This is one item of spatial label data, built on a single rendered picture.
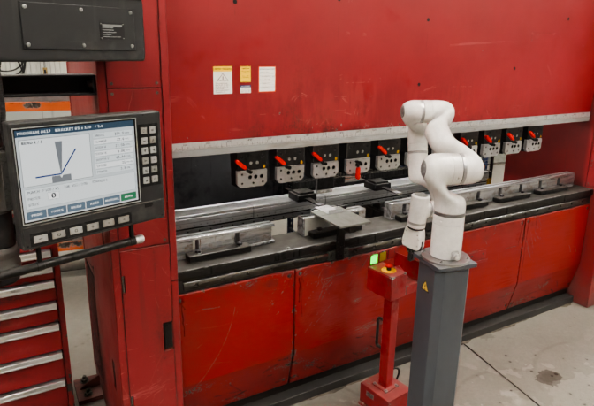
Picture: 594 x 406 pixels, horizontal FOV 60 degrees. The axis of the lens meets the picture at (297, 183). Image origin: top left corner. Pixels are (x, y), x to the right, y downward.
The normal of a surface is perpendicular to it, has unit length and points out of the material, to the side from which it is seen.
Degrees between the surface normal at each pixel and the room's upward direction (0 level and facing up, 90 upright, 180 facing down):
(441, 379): 90
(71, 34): 90
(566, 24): 90
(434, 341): 90
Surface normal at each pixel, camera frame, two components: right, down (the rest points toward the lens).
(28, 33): 0.71, 0.19
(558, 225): 0.50, 0.24
